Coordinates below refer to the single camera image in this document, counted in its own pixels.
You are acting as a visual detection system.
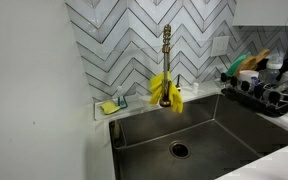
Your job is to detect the gold spring kitchen faucet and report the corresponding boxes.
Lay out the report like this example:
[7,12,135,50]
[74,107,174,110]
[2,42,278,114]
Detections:
[159,23,173,108]

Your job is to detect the clear soap bottle blue label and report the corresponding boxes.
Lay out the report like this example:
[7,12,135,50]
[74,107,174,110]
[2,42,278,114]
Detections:
[115,85,129,110]

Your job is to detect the wire sink caddy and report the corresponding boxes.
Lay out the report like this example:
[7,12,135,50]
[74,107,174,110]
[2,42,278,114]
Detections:
[111,119,128,150]

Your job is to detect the green cutting board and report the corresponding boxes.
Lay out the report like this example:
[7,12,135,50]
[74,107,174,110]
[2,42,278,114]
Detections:
[225,51,252,77]

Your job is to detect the round wooden cutting board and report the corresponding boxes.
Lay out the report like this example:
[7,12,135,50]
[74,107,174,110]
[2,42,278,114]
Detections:
[233,55,258,77]

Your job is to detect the dark soap dispenser pump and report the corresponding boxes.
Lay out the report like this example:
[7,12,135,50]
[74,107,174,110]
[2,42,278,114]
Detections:
[175,74,182,92]

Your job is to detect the small white bottle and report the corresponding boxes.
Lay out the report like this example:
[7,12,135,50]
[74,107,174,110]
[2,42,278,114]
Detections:
[191,82,200,95]

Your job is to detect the steel dish rack black pegs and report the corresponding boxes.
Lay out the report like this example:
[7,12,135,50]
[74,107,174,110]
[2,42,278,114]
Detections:
[220,72,288,118]

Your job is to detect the white wall outlet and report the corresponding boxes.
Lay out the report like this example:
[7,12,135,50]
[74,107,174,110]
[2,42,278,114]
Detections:
[210,35,231,58]

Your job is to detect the sink drain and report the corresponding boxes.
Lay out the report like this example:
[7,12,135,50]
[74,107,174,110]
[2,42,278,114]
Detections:
[169,141,192,160]

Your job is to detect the stainless steel sink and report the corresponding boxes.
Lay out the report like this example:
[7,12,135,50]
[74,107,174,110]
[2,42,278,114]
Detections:
[108,93,288,180]

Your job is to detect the white mug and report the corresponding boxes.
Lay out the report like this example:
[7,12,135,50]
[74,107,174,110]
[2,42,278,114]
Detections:
[237,69,260,89]

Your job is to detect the yellow sponge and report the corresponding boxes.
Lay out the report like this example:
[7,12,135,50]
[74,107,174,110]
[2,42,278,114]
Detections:
[99,100,121,116]

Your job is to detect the wooden cutting board with handle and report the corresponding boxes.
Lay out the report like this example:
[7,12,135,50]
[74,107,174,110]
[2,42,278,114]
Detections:
[248,48,271,71]

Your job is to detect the clear baby bottle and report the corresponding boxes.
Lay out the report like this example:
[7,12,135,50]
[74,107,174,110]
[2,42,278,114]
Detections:
[259,54,284,84]

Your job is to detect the white upper cabinet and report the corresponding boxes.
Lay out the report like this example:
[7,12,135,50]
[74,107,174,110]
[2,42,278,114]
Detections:
[232,0,288,27]

